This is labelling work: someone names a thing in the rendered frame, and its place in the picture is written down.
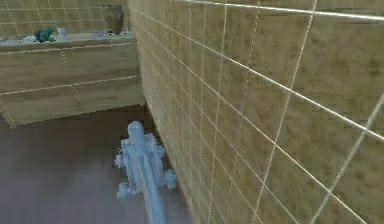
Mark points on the brown and grey vase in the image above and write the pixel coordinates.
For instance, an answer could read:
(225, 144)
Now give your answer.
(114, 19)

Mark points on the light wooden cabinet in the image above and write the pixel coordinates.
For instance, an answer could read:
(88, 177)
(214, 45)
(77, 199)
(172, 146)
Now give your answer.
(66, 76)

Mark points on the teal crumpled cloth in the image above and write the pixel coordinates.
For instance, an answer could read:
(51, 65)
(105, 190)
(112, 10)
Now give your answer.
(44, 35)

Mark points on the small white cup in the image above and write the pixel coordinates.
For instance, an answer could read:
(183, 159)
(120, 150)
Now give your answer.
(62, 32)

